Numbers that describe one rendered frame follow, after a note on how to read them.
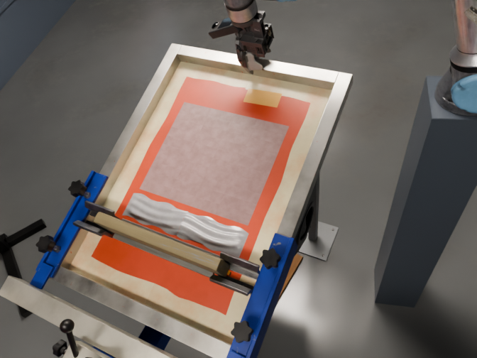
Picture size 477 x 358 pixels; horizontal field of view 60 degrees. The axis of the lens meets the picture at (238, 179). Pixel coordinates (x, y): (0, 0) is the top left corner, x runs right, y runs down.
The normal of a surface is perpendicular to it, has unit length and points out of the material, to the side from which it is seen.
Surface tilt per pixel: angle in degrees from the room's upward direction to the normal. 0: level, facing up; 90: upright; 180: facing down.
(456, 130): 90
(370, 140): 0
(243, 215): 15
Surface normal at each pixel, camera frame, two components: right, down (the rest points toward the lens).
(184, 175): -0.24, -0.41
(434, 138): -0.19, 0.77
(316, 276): -0.13, -0.63
